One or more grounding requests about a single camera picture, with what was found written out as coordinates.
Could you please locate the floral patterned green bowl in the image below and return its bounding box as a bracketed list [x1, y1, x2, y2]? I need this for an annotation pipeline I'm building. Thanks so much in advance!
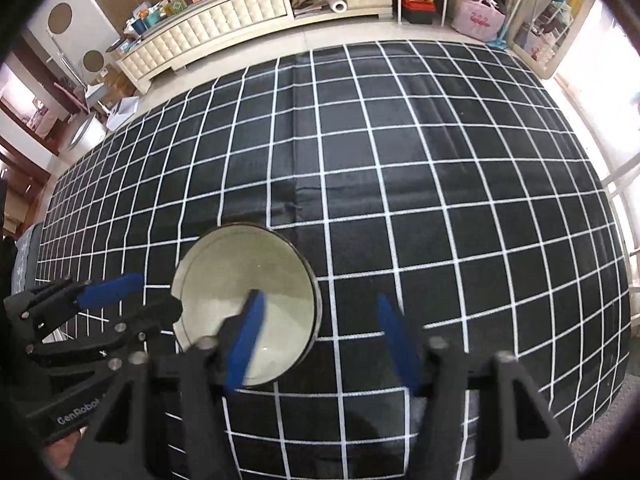
[171, 223, 322, 389]

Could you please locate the grey sofa cover with crown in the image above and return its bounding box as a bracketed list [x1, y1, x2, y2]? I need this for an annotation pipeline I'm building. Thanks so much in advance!
[11, 222, 43, 295]

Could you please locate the black white grid tablecloth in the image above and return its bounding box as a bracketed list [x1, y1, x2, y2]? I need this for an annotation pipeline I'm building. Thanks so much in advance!
[36, 40, 630, 479]

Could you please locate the pink bag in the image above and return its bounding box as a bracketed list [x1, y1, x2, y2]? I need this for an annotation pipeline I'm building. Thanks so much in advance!
[451, 0, 506, 42]

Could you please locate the white paper roll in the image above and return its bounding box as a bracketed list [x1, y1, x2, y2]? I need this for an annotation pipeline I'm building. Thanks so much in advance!
[324, 0, 347, 14]

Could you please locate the cream tufted tv cabinet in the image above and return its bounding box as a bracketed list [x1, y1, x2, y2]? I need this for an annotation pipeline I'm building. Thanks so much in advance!
[117, 0, 393, 93]

